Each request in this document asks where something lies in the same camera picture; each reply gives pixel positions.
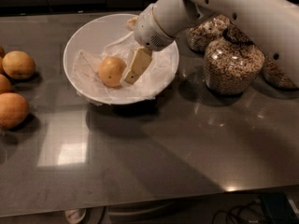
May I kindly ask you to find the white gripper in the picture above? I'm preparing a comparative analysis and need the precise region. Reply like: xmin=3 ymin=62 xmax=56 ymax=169
xmin=121 ymin=4 xmax=174 ymax=86

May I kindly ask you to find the orange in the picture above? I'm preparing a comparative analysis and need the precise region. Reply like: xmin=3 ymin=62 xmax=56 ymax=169
xmin=0 ymin=92 xmax=29 ymax=129
xmin=98 ymin=56 xmax=126 ymax=87
xmin=2 ymin=50 xmax=36 ymax=80

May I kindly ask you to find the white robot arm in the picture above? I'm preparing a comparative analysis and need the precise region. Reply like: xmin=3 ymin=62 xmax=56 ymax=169
xmin=134 ymin=0 xmax=299 ymax=85

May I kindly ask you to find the white bowl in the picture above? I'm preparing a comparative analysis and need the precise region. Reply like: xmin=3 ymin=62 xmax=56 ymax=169
xmin=63 ymin=13 xmax=180 ymax=105

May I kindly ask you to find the white paper towel in bowl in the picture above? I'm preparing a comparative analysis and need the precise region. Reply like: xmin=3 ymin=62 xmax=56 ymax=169
xmin=70 ymin=33 xmax=178 ymax=105

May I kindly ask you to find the back left glass cereal jar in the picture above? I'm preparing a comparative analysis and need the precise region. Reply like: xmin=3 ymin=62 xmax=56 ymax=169
xmin=186 ymin=15 xmax=230 ymax=53

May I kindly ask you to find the glass cereal jar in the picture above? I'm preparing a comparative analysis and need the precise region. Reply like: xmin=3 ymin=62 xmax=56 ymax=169
xmin=186 ymin=15 xmax=230 ymax=53
xmin=204 ymin=24 xmax=264 ymax=95
xmin=263 ymin=57 xmax=298 ymax=90

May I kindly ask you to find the front glass cereal jar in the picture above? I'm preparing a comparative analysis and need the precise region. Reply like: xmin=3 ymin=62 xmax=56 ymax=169
xmin=204 ymin=24 xmax=264 ymax=95

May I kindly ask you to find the orange top left edge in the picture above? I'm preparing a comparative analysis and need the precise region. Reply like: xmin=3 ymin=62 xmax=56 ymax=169
xmin=0 ymin=46 xmax=5 ymax=74

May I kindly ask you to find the orange edge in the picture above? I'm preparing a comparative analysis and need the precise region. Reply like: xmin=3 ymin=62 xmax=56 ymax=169
xmin=0 ymin=74 xmax=12 ymax=94
xmin=0 ymin=46 xmax=5 ymax=74

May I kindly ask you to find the orange middle left edge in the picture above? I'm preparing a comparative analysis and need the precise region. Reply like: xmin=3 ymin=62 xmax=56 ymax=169
xmin=0 ymin=74 xmax=12 ymax=94

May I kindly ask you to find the back right glass cereal jar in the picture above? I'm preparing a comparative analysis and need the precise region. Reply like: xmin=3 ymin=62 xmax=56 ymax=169
xmin=263 ymin=57 xmax=298 ymax=90

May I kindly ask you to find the white object under table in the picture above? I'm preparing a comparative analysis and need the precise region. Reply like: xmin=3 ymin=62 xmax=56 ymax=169
xmin=64 ymin=209 xmax=86 ymax=224

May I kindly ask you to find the black power adapter box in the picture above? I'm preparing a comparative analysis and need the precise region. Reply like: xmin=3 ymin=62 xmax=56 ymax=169
xmin=261 ymin=193 xmax=299 ymax=224

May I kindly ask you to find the black cable on floor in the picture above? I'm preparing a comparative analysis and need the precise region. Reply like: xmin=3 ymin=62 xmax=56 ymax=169
xmin=211 ymin=201 xmax=269 ymax=224

